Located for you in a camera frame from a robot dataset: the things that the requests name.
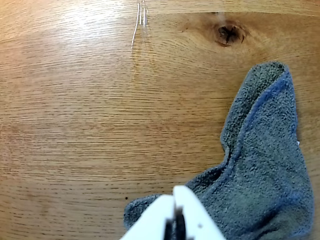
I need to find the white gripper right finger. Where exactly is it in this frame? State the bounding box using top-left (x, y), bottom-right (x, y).
top-left (173, 185), bottom-right (226, 240)

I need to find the grey microfibre cloth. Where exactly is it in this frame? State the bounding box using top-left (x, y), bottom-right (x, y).
top-left (123, 60), bottom-right (315, 240)

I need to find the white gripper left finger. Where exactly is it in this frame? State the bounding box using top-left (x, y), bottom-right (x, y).
top-left (121, 194), bottom-right (175, 240)

